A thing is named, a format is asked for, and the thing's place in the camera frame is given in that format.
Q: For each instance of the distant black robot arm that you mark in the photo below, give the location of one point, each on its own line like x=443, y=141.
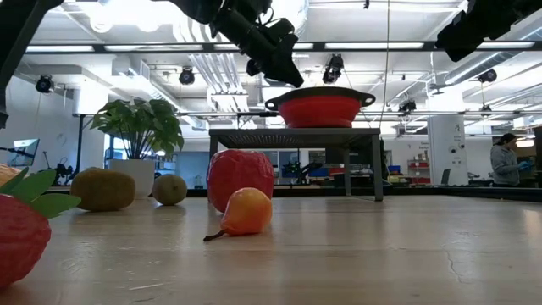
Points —
x=301, y=171
x=63, y=171

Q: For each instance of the black upright post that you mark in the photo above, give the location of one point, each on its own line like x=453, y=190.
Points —
x=80, y=144

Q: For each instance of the computer monitor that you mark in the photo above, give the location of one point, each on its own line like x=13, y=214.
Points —
x=26, y=149

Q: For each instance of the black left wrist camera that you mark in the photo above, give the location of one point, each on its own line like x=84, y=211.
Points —
x=281, y=31

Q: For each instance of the black ceiling spot lamp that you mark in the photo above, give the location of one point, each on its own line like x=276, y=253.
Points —
x=186, y=76
x=487, y=75
x=406, y=106
x=44, y=83
x=333, y=68

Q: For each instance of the large red toy apple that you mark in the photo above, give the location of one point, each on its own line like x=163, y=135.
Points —
x=237, y=173

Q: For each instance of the grey perforated metal riser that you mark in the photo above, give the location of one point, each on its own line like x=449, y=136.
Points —
x=296, y=137

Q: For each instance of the black overhead light bar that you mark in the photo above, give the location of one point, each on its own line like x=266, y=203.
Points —
x=207, y=47

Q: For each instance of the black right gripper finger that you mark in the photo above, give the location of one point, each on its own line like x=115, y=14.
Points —
x=461, y=38

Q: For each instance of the person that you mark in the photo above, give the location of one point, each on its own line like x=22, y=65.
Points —
x=504, y=165

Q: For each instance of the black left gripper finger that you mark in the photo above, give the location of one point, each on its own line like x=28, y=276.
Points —
x=285, y=63

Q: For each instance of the yellow orange toy mango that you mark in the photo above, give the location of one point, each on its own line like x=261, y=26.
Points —
x=6, y=173

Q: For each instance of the black aluminium frame rail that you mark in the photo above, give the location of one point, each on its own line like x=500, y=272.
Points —
x=466, y=192

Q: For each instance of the red collapsible colander grey rim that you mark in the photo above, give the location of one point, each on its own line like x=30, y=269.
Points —
x=319, y=112

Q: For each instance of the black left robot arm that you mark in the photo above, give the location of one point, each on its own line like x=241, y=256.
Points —
x=17, y=51

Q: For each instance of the red toy strawberry green leaves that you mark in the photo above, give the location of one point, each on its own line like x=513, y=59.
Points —
x=21, y=241

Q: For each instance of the golden brown toy kiwi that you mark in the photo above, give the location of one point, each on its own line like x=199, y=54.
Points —
x=103, y=190

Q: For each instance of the green plant in white pot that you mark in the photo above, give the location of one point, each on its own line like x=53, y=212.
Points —
x=139, y=127

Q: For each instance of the small orange toy pear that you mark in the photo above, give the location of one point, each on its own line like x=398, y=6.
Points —
x=247, y=212

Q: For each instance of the olive green toy kiwi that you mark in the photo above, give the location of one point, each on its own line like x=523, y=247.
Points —
x=169, y=190

